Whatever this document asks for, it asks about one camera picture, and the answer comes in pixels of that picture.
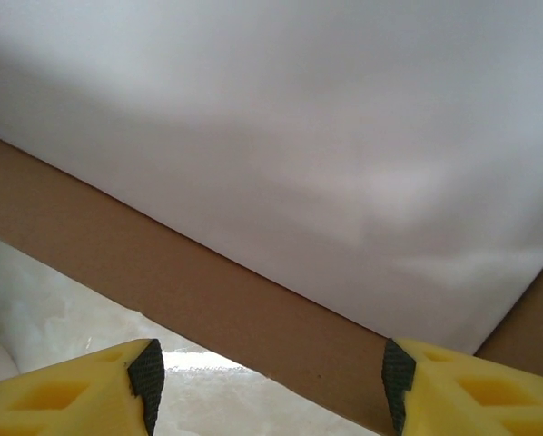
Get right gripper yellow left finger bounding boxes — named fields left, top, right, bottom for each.
left=0, top=338, right=165, bottom=436

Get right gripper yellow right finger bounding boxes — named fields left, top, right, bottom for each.
left=381, top=338, right=543, bottom=436

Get brown cardboard box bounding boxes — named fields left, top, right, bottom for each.
left=0, top=129, right=543, bottom=436

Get white paper napkins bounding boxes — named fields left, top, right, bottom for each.
left=0, top=0, right=543, bottom=355

